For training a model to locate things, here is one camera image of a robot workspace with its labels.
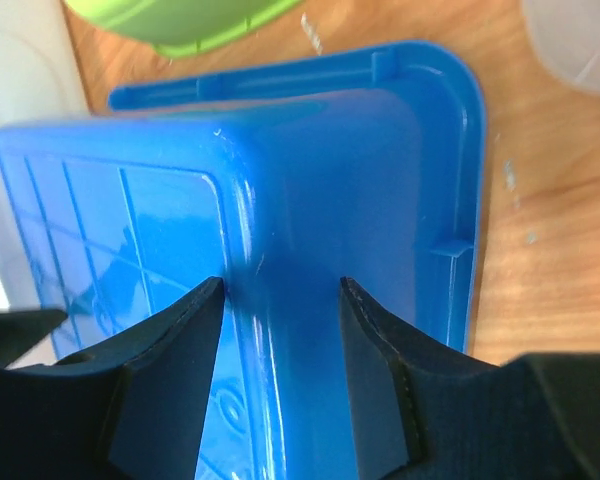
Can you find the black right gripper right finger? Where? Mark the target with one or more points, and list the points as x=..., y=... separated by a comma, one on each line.
x=421, y=410

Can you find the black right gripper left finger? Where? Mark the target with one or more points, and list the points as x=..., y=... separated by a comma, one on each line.
x=130, y=407

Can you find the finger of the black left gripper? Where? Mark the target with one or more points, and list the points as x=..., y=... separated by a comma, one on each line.
x=22, y=330

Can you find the blue plastic bin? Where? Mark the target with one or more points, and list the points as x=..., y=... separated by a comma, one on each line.
x=281, y=180

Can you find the white plastic tub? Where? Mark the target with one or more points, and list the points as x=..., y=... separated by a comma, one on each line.
x=39, y=81

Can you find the green plastic basin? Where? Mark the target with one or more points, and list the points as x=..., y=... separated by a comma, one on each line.
x=181, y=28

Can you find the white perforated plastic basket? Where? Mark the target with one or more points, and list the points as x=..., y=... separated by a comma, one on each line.
x=565, y=36

